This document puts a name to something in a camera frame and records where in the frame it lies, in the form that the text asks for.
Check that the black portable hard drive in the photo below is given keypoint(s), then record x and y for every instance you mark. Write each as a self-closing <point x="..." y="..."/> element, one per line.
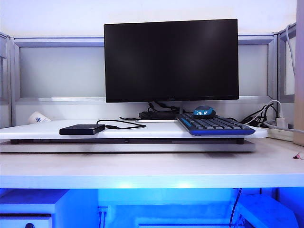
<point x="80" y="130"/>

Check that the black power adapter brick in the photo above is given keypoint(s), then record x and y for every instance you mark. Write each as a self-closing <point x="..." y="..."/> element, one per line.
<point x="152" y="115"/>

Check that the white riser base board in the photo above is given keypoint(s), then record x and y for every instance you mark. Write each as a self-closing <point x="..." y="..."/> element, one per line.
<point x="142" y="148"/>

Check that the blue and black mouse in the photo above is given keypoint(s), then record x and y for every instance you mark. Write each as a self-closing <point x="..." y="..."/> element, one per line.
<point x="203" y="111"/>

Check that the black computer monitor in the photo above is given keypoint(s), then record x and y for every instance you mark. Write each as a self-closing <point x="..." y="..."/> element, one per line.
<point x="171" y="59"/>

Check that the black and blue keyboard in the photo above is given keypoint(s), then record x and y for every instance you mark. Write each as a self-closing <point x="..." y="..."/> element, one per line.
<point x="213" y="124"/>

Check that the white paper cup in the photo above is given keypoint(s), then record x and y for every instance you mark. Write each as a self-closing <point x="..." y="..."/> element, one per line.
<point x="39" y="118"/>

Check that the grey aluminium partition panel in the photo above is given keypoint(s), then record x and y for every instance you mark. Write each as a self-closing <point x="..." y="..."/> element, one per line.
<point x="59" y="41"/>

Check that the white under-desk cabinet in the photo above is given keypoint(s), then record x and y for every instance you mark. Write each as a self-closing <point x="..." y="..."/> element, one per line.
<point x="76" y="209"/>

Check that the white charger plug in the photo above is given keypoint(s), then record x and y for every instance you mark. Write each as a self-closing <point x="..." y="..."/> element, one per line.
<point x="280" y="121"/>

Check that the white power strip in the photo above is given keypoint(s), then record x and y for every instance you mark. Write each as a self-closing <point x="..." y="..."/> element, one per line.
<point x="280" y="135"/>

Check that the glazed aluminium side partition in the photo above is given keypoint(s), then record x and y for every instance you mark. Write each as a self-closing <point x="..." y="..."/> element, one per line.
<point x="281" y="71"/>

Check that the white slanted under-desk box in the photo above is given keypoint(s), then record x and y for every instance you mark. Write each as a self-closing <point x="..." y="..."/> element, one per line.
<point x="261" y="209"/>

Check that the small pink clip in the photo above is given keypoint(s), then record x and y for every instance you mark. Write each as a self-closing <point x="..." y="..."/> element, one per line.
<point x="297" y="156"/>

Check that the narrow grey side partition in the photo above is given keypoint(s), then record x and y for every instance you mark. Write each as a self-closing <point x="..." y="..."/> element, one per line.
<point x="4" y="71"/>

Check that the white drawer with black knob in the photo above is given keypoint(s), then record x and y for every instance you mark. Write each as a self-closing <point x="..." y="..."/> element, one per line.
<point x="14" y="221"/>

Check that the white wall socket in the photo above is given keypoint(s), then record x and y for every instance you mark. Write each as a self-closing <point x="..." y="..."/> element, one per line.
<point x="103" y="213"/>

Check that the light wooden post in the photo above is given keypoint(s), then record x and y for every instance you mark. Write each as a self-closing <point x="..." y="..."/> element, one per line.
<point x="299" y="95"/>

